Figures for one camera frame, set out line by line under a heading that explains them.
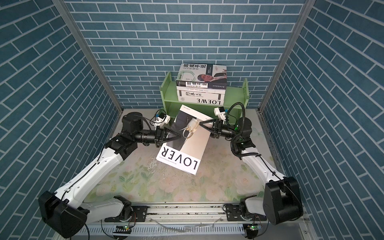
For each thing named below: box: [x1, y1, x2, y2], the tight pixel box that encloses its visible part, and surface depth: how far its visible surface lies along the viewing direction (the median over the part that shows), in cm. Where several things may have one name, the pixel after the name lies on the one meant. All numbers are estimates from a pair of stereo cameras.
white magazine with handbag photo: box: [156, 104, 212, 175], surface depth 63 cm
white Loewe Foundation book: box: [177, 92, 225, 107], surface depth 86 cm
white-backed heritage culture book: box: [177, 90, 226, 100], surface depth 84 cm
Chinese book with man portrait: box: [176, 63, 227, 90], surface depth 81 cm
